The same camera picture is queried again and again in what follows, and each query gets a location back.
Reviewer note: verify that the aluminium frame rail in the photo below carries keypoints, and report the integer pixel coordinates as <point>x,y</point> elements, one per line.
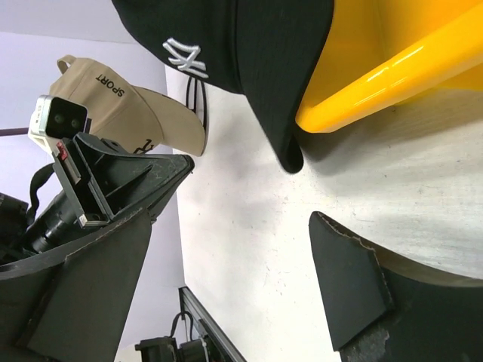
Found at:
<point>220,347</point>

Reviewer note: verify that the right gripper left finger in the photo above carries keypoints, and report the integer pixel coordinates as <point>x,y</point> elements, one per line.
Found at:
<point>71,303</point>

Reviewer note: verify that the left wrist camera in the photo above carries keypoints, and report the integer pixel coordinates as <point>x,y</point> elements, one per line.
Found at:
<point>55,118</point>

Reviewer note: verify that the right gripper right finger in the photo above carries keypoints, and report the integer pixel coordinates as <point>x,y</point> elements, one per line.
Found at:
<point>382,306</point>

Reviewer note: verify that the black and white cap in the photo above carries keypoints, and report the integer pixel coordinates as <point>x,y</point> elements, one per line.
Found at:
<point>264,50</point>

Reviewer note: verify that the beige baseball cap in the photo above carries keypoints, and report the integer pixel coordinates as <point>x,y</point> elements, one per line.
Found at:
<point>137,118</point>

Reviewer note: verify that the yellow plastic tray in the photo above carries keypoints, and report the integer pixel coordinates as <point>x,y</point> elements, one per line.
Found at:
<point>382,53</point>

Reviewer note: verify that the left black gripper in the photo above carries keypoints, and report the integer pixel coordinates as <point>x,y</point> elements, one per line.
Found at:
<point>100,182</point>

